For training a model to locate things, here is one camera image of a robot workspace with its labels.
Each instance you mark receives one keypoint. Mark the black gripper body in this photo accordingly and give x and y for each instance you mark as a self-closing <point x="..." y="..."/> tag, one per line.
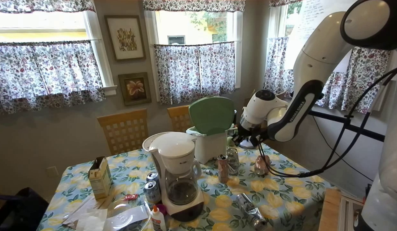
<point x="248" y="134"/>

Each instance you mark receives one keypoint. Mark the brown orange can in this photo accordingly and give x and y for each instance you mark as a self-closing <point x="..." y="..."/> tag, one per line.
<point x="222" y="169"/>

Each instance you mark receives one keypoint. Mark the clear silver can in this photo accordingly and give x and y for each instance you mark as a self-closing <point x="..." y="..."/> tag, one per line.
<point x="250" y="211"/>

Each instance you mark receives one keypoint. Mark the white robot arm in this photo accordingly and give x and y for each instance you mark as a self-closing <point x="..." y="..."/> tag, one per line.
<point x="366" y="23"/>

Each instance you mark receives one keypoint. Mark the green white trash bin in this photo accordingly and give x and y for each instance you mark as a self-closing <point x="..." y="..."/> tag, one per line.
<point x="211" y="119"/>

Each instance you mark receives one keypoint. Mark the lemon print tablecloth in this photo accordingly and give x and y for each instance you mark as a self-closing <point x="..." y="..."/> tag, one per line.
<point x="288" y="204"/>

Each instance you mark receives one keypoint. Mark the wooden chair right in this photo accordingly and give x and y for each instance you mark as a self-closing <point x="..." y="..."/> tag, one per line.
<point x="180" y="116"/>

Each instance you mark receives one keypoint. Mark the wooden chair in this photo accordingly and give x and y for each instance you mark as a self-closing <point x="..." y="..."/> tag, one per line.
<point x="180" y="116"/>
<point x="125" y="130"/>

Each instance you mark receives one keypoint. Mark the white coffee maker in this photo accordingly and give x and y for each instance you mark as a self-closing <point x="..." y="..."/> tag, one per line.
<point x="175" y="152"/>

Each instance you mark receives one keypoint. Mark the glass coffee carafe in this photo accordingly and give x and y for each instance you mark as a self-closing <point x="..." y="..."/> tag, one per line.
<point x="182" y="188"/>

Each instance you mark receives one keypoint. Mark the floral curtain middle window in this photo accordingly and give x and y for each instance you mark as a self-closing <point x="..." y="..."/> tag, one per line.
<point x="189" y="71"/>

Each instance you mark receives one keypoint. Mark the floral curtain window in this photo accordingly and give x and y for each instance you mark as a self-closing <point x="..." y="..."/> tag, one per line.
<point x="36" y="75"/>
<point x="189" y="71"/>
<point x="344" y="84"/>

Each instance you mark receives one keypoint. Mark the floral curtain right window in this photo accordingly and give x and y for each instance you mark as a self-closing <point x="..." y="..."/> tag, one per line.
<point x="344" y="84"/>

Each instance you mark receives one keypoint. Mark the blue soda can rear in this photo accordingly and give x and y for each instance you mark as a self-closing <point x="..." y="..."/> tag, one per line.
<point x="153" y="175"/>

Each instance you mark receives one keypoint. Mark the blue soda can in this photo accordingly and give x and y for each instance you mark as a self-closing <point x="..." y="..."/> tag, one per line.
<point x="152" y="192"/>
<point x="153" y="175"/>

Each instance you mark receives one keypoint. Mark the blue soda can front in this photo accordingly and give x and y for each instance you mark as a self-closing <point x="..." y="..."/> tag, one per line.
<point x="152" y="192"/>

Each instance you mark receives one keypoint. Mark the framed flower picture lower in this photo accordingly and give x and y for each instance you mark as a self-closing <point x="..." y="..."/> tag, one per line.
<point x="135" y="88"/>

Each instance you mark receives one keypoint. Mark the white glue bottle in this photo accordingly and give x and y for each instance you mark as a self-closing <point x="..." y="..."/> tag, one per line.
<point x="158" y="219"/>

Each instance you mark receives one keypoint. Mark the wooden chair left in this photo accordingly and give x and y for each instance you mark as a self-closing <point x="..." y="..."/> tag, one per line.
<point x="125" y="130"/>

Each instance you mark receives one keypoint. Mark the floral valance middle window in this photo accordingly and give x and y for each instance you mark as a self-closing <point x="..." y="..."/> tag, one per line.
<point x="194" y="5"/>

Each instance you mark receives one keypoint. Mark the floral valance window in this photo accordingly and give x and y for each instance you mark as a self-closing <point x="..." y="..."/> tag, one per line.
<point x="45" y="5"/>
<point x="194" y="5"/>

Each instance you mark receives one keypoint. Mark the framed botanical picture upper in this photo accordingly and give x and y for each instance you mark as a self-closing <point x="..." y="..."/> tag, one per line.
<point x="125" y="35"/>

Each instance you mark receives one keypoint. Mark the clear plastic bag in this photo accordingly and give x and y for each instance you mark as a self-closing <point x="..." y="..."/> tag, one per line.
<point x="117" y="216"/>

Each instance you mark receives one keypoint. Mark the floral curtain left window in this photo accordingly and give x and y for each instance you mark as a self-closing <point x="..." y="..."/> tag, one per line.
<point x="36" y="75"/>

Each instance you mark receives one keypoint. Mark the black bag on floor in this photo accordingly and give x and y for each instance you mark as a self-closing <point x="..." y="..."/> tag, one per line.
<point x="22" y="211"/>

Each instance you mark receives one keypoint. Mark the floral valance left window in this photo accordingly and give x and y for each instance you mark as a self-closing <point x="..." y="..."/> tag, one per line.
<point x="45" y="5"/>

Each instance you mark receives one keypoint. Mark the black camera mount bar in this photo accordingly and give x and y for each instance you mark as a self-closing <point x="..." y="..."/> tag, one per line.
<point x="347" y="123"/>

